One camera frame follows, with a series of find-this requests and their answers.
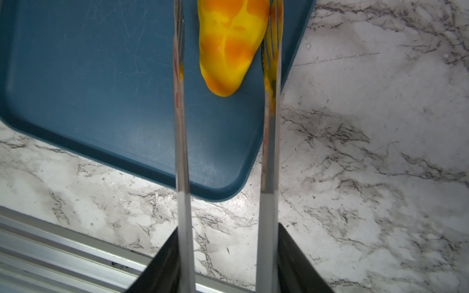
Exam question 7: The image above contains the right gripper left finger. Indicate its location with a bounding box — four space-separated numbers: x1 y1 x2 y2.
126 228 180 293

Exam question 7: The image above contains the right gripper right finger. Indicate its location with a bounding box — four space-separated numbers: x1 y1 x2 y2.
277 223 333 293

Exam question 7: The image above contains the teal rectangular tray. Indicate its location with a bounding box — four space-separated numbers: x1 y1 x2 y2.
0 0 318 203

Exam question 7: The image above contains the yellow striped croissant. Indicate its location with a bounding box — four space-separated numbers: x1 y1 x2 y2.
197 0 270 97

